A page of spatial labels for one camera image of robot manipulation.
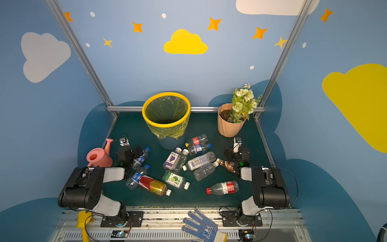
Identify white label large clear bottle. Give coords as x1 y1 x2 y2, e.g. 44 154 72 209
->
182 152 216 171

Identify red label clear bottle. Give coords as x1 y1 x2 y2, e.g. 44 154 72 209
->
206 180 239 196

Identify purple grape label bottle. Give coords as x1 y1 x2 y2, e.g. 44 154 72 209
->
163 147 182 170

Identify clear slim white cap bottle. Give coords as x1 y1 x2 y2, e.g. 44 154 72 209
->
172 149 189 173

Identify green label square bottle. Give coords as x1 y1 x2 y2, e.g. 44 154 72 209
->
162 171 190 190

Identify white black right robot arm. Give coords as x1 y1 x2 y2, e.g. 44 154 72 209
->
220 144 291 227

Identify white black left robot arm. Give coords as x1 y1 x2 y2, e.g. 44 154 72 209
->
58 139 150 227

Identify yellow rimmed waste bin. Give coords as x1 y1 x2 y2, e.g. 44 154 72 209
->
142 92 191 150

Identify brown tea bottle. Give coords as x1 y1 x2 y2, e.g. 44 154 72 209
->
216 158 237 173

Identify blue cap pepsi bottle upper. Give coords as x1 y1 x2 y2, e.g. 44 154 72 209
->
133 147 151 170

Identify blue cap pepsi bottle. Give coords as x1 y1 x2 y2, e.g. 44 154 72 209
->
126 164 150 190
133 147 151 170

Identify pink watering can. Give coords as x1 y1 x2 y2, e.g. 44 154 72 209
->
86 138 113 167

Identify blue cap pepsi bottle lower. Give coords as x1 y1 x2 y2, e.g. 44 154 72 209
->
126 164 150 190

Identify peach plastic flower pot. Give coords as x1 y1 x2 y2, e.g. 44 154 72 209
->
218 103 245 138

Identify blue label small bottle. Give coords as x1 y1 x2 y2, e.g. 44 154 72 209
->
188 143 212 155

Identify red label yellow cap bottle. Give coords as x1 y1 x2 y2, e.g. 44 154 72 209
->
185 134 208 147

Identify white green artificial flowers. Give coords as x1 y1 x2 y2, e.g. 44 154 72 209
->
227 83 262 124

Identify yellow toy shovel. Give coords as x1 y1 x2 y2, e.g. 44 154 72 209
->
77 211 92 242

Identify blue dotted work glove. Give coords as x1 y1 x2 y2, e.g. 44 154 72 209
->
181 208 227 242

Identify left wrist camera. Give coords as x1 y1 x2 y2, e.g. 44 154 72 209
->
119 137 130 147

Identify aluminium frame back bar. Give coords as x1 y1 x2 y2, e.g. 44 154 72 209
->
106 105 266 113

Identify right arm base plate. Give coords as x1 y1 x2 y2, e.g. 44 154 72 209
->
220 210 263 227

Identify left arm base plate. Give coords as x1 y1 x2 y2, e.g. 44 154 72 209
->
100 211 144 228

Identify aluminium front rail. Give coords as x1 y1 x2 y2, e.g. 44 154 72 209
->
49 207 311 242

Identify aluminium frame left post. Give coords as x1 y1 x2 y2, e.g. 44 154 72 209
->
45 0 114 108

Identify aluminium frame post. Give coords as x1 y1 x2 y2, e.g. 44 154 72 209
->
254 0 314 121
45 0 114 108

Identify aluminium frame right post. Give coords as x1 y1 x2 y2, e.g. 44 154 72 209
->
254 0 314 121

